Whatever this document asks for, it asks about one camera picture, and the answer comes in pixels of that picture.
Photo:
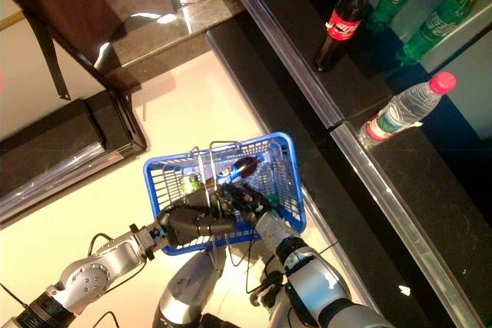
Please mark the robot right arm silver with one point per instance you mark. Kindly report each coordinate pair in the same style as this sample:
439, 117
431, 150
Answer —
315, 282

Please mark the Coca-Cola bottle red cap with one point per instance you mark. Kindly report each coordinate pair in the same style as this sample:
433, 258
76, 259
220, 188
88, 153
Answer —
344, 28

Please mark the blue plastic shopping basket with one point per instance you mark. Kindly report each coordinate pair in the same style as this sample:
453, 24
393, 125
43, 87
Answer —
286, 189

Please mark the black base shelf board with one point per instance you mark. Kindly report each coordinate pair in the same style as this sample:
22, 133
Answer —
346, 209
261, 74

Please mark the green drink can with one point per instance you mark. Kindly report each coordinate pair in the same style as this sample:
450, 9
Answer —
190, 185

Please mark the clear water bottle red cap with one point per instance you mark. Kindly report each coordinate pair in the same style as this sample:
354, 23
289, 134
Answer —
403, 111

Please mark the polished dark stone ledge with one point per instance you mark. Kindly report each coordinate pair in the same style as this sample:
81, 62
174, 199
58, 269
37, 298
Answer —
161, 44

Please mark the robot right hand black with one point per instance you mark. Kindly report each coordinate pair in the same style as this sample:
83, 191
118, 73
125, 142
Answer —
242, 201

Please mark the robot left arm silver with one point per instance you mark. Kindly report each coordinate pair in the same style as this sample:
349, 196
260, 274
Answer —
88, 274

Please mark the black low display platform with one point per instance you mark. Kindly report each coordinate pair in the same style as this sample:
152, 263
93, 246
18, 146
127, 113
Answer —
57, 151

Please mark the white paper scrap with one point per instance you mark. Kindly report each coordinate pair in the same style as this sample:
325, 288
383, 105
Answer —
403, 290

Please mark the Pepsi cola bottle blue cap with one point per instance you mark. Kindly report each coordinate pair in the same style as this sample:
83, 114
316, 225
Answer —
230, 174

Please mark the robot left hand black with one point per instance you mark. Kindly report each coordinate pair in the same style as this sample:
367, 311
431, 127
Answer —
192, 220

